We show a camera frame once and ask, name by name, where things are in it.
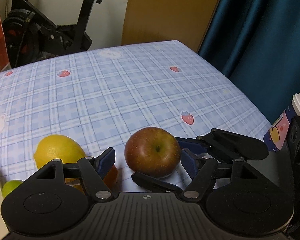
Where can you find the red apple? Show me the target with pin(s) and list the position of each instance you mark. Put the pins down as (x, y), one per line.
(153, 152)

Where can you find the blue plaid tablecloth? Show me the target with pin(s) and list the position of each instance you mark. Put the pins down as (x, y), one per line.
(99, 98)

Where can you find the pink cartoon drink bottle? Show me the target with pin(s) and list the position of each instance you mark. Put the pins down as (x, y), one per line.
(275, 137)

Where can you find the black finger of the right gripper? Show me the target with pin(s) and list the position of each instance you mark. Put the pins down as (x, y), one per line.
(153, 184)
(224, 145)

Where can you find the small green fruit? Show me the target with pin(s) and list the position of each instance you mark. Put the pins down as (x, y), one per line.
(9, 186)

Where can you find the large yellow lemon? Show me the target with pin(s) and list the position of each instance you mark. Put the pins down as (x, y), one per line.
(57, 147)

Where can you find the black exercise bike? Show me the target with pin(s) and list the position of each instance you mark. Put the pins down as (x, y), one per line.
(30, 36)

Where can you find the small orange tangerine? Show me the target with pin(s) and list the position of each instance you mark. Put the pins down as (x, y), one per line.
(110, 180)

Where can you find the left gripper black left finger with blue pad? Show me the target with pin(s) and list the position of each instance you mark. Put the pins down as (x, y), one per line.
(91, 171)

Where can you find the brown wooden board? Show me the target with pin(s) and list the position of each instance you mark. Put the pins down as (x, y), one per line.
(186, 21)

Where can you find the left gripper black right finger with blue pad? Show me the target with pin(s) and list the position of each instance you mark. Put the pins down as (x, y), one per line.
(203, 173)

